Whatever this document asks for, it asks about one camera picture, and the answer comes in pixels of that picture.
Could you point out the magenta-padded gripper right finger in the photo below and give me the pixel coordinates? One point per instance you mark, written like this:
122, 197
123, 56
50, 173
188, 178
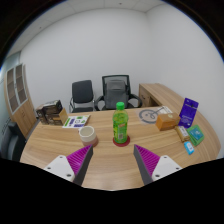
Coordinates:
163, 167

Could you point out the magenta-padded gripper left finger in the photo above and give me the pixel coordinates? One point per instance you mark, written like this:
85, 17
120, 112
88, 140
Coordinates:
62, 166

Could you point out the green drink bottle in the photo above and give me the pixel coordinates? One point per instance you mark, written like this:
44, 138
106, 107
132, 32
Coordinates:
120, 126

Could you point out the small blue packet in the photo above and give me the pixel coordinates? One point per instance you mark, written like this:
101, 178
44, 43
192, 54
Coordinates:
189, 148

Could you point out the white and brown mug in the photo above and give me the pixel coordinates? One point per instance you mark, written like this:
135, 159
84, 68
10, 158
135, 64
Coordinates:
88, 135

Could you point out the green flat packet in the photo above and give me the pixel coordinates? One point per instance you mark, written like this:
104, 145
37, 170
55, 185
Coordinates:
195, 135

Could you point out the orange cardboard box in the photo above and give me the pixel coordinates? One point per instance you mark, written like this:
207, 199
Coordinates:
167, 121

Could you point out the white printed sticker sheet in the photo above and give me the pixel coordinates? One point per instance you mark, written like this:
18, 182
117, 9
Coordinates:
76, 121

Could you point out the flat round red coaster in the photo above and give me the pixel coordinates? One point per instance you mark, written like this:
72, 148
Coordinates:
121, 144

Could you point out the small dark brown carton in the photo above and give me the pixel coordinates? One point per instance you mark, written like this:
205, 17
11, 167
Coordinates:
41, 115

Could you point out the black armchair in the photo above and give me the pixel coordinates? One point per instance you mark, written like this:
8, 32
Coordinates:
11, 143

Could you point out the purple standing pouch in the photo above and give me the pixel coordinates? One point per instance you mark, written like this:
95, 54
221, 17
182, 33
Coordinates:
188, 113

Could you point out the large dark brown carton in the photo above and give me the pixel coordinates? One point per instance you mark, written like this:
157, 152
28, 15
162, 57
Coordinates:
53, 106

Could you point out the wooden shelf unit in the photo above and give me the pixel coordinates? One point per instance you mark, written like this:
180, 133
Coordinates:
25, 116

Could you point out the wooden side desk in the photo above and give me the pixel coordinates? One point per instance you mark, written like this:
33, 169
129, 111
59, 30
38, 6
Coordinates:
160, 93

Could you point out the black padded office chair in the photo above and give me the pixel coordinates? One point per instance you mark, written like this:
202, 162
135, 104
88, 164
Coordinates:
82, 93

